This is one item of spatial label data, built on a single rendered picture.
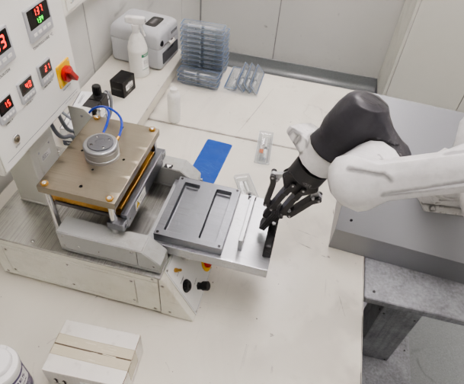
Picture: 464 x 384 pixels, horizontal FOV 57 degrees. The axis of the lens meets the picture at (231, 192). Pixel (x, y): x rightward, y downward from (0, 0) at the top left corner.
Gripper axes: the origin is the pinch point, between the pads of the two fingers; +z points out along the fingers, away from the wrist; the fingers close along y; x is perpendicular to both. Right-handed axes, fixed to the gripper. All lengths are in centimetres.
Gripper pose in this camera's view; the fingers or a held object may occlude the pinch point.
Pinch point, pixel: (269, 217)
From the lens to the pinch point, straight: 102.5
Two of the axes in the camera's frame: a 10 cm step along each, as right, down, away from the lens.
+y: 8.9, 4.4, 1.5
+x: 2.2, -6.9, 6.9
